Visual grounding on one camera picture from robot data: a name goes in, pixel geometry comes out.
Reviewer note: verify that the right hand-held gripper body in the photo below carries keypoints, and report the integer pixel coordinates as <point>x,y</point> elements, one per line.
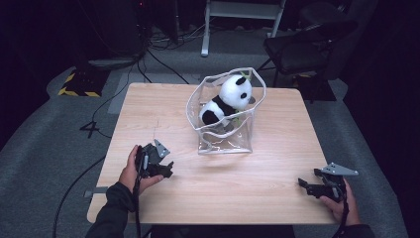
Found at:
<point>332,185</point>

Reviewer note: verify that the white metal stand frame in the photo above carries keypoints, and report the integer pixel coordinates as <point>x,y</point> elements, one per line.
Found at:
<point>206,33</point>

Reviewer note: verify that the black chair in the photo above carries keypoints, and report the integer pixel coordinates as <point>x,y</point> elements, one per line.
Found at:
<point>297,49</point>

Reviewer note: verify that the clear plastic bag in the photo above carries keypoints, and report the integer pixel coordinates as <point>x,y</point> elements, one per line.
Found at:
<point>228,142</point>

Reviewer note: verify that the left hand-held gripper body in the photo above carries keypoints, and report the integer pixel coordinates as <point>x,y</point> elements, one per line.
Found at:
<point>152,162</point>

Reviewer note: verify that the panda plush toy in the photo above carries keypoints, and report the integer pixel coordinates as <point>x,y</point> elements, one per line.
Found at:
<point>234,94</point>

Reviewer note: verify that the person's right hand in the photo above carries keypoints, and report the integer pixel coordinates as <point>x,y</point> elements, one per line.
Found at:
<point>343,211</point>

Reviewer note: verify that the person's left hand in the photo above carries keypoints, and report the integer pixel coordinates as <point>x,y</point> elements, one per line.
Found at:
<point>127,177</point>

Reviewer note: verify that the grey tape strip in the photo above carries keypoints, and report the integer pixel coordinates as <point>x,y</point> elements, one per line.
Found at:
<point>95,191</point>

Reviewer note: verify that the dark equipment stand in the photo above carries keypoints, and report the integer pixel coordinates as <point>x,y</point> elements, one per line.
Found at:
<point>115,29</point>

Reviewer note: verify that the black yellow striped base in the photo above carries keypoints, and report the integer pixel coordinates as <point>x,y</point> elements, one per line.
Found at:
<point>84,84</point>

